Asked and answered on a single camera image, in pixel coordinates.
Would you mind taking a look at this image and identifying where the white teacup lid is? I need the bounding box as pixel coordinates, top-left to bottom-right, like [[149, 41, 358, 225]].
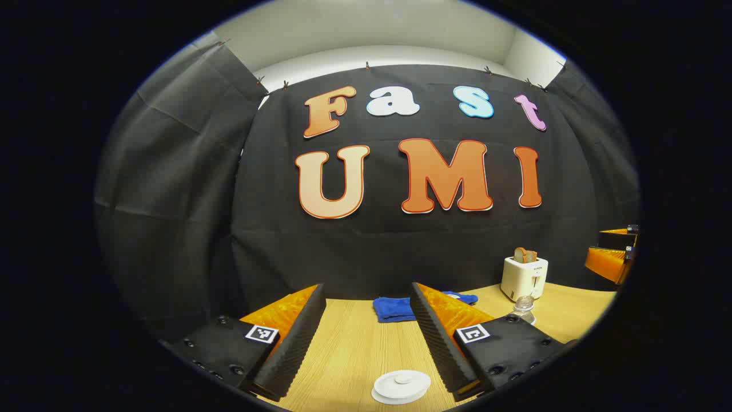
[[374, 369, 432, 400]]

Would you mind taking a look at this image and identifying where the white toaster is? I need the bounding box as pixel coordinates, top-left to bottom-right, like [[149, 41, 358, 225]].
[[500, 256, 549, 302]]

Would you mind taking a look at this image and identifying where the white saucer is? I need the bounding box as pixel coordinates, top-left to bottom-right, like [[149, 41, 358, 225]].
[[371, 388, 428, 406]]

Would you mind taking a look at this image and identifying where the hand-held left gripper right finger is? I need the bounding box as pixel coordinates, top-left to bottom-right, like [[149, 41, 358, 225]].
[[410, 282, 578, 402]]

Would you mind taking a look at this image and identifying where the blue folded towel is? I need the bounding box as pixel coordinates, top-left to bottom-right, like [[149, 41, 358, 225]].
[[373, 292, 479, 323]]

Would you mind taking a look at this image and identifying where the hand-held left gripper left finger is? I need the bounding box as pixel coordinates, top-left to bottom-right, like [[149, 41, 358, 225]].
[[163, 283, 327, 402]]

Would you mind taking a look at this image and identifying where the clear water bottle green label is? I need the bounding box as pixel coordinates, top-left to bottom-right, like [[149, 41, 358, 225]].
[[512, 295, 537, 326]]

